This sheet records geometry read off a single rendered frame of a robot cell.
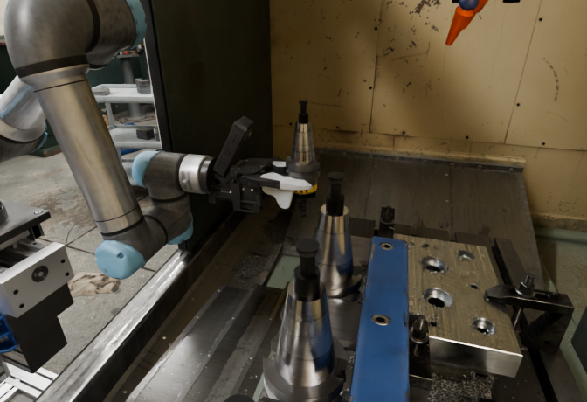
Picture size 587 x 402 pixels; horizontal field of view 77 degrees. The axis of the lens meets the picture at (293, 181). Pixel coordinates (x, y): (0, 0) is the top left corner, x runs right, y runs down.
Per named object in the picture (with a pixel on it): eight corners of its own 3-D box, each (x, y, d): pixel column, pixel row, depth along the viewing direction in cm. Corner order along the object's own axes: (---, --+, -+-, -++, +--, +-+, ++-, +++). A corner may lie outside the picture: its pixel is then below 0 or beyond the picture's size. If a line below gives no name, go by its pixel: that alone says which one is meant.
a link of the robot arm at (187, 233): (139, 252, 75) (128, 204, 70) (171, 224, 85) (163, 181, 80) (173, 259, 73) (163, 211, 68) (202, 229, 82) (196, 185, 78)
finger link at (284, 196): (313, 210, 65) (268, 198, 69) (313, 180, 62) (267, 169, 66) (304, 218, 62) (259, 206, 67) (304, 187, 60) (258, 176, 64)
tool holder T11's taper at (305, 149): (314, 164, 62) (314, 126, 59) (288, 162, 63) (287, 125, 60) (317, 155, 66) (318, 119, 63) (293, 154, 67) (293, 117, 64)
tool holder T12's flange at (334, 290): (360, 313, 35) (362, 293, 34) (296, 305, 36) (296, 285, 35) (360, 271, 40) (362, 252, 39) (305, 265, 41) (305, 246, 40)
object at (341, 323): (272, 335, 31) (272, 329, 31) (290, 294, 36) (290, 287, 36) (355, 354, 30) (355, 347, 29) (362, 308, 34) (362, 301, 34)
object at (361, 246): (304, 259, 41) (304, 252, 41) (314, 233, 46) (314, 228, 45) (367, 269, 39) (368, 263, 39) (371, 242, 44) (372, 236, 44)
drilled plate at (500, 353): (365, 345, 63) (368, 323, 61) (376, 248, 88) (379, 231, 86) (514, 377, 57) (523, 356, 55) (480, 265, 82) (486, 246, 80)
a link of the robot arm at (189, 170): (196, 149, 74) (174, 163, 67) (217, 150, 73) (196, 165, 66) (201, 182, 77) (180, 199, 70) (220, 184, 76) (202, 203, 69)
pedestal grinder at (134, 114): (123, 124, 510) (105, 37, 461) (115, 119, 536) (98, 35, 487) (156, 119, 537) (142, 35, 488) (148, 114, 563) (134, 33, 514)
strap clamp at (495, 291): (476, 338, 69) (495, 274, 63) (473, 324, 72) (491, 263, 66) (555, 354, 66) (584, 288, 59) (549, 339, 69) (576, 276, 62)
